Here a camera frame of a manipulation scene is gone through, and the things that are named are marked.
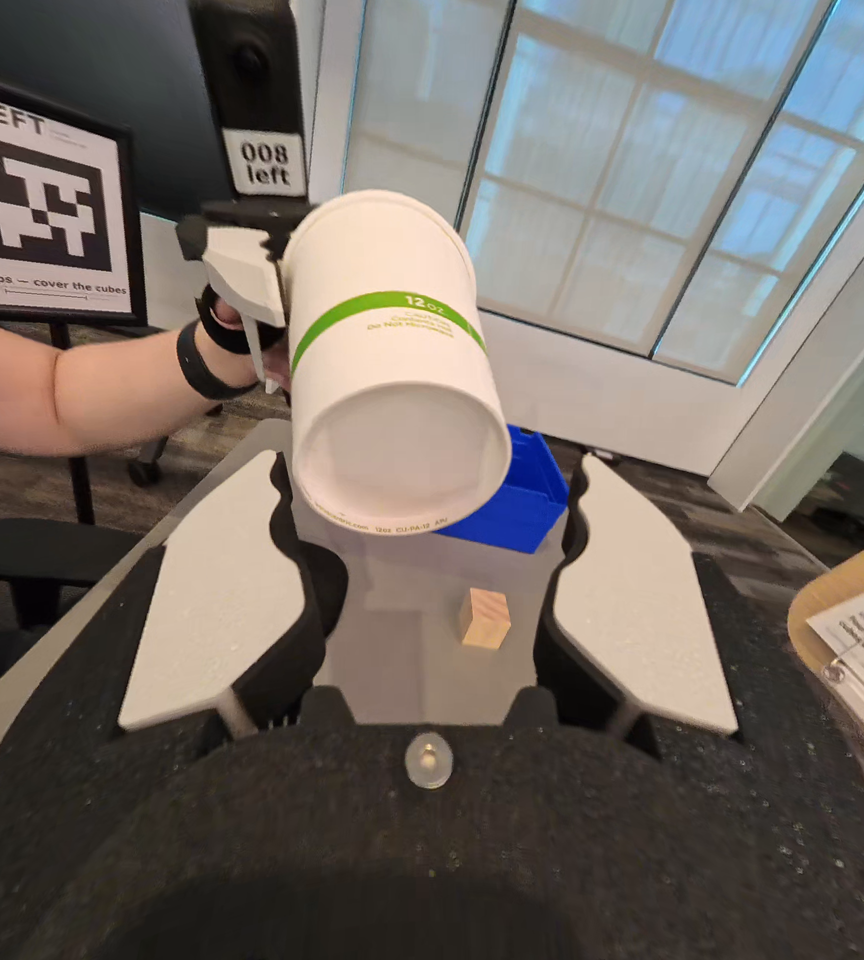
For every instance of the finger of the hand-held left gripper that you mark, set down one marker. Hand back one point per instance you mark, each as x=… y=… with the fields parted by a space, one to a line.
x=248 y=270

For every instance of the blue plastic bin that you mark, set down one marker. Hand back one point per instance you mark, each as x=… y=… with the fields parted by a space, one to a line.
x=522 y=502

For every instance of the white paper cup green band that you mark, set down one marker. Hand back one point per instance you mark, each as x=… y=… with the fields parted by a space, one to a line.
x=387 y=337

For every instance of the black framed marker sign stand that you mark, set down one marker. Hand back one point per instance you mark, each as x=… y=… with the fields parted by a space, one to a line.
x=42 y=202

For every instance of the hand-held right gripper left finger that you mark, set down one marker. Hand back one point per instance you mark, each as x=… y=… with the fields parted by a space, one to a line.
x=207 y=607

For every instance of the dark rolling frame with casters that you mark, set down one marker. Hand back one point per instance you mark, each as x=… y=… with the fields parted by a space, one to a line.
x=148 y=471

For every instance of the white framed glass window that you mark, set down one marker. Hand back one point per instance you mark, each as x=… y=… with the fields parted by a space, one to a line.
x=574 y=150

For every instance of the person's left forearm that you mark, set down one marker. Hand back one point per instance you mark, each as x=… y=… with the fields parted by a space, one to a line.
x=64 y=390

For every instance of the person's left hand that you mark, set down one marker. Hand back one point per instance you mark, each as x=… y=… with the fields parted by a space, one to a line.
x=271 y=375

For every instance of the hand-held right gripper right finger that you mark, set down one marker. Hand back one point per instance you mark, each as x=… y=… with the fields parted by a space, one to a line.
x=634 y=607

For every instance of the black wristband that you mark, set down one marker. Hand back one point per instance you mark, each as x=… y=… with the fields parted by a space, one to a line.
x=203 y=367

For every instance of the small wooden cube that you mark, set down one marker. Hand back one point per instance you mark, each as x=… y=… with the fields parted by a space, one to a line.
x=484 y=619

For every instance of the wooden board document stand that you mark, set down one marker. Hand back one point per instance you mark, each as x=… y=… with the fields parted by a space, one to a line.
x=852 y=579

